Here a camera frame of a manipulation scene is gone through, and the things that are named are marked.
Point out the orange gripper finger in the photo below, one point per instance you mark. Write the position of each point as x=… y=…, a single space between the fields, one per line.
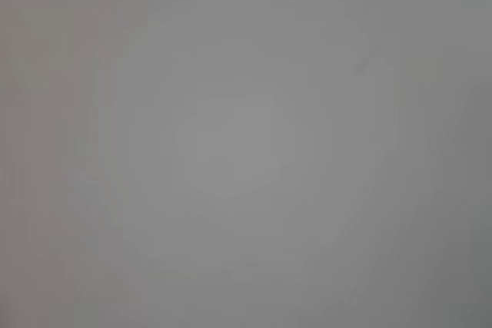
x=457 y=266

